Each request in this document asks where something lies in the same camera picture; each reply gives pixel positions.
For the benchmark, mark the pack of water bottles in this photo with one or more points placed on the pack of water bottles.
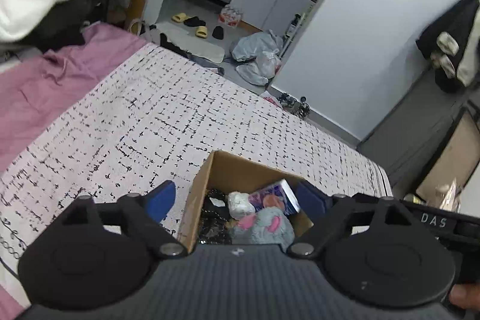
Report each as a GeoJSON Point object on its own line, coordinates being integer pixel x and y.
{"type": "Point", "coordinates": [231, 15]}

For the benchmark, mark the black slipper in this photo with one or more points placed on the black slipper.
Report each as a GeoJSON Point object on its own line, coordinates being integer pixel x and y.
{"type": "Point", "coordinates": [218, 33]}
{"type": "Point", "coordinates": [195, 21]}

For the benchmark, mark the pink plastic bag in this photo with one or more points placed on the pink plastic bag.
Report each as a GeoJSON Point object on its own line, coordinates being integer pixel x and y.
{"type": "Point", "coordinates": [272, 99]}

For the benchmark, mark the black clothing pile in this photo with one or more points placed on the black clothing pile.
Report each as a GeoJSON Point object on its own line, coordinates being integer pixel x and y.
{"type": "Point", "coordinates": [90, 5]}

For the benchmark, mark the black framed brown panel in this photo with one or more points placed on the black framed brown panel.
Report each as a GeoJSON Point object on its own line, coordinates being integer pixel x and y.
{"type": "Point", "coordinates": [450, 162]}

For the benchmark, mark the white plastic bag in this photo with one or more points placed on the white plastic bag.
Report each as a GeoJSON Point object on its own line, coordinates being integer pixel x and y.
{"type": "Point", "coordinates": [262, 69]}

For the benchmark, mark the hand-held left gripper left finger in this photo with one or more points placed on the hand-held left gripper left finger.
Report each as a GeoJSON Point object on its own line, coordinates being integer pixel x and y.
{"type": "Point", "coordinates": [161, 202]}

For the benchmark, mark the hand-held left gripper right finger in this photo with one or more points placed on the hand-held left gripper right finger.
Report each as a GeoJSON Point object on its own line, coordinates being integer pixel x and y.
{"type": "Point", "coordinates": [311, 198]}

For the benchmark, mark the brown cardboard box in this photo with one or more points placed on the brown cardboard box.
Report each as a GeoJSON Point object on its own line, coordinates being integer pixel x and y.
{"type": "Point", "coordinates": [195, 207]}

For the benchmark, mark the dark grey wardrobe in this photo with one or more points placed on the dark grey wardrobe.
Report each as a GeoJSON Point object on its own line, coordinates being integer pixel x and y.
{"type": "Point", "coordinates": [408, 132]}

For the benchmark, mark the person's right hand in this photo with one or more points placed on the person's right hand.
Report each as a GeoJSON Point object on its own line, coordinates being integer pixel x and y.
{"type": "Point", "coordinates": [465, 296]}

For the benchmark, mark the white floor mat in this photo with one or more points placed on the white floor mat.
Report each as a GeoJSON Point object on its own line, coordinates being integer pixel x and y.
{"type": "Point", "coordinates": [198, 44]}

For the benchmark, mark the white plush toy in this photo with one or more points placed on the white plush toy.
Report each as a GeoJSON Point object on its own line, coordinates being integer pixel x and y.
{"type": "Point", "coordinates": [240, 205]}

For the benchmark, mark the black patterned cloth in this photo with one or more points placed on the black patterned cloth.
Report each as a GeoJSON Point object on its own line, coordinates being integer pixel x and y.
{"type": "Point", "coordinates": [213, 215]}

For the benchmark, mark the pink bed sheet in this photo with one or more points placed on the pink bed sheet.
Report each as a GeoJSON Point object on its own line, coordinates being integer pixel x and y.
{"type": "Point", "coordinates": [48, 87]}

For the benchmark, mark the grey mouse plush pink ears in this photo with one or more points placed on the grey mouse plush pink ears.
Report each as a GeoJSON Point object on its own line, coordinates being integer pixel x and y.
{"type": "Point", "coordinates": [262, 230]}

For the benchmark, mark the clear plastic bag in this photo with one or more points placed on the clear plastic bag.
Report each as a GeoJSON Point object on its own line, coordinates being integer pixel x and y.
{"type": "Point", "coordinates": [448, 194]}

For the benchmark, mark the black and white hanging jacket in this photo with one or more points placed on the black and white hanging jacket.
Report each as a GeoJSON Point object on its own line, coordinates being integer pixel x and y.
{"type": "Point", "coordinates": [453, 39]}

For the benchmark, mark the dark bottle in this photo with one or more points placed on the dark bottle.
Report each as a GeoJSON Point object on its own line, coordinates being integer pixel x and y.
{"type": "Point", "coordinates": [296, 25]}

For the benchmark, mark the yellow slipper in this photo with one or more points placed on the yellow slipper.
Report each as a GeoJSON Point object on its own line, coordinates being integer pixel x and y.
{"type": "Point", "coordinates": [179, 18]}
{"type": "Point", "coordinates": [201, 32]}

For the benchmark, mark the grey plastic bag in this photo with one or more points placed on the grey plastic bag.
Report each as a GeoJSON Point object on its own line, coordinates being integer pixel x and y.
{"type": "Point", "coordinates": [255, 44]}

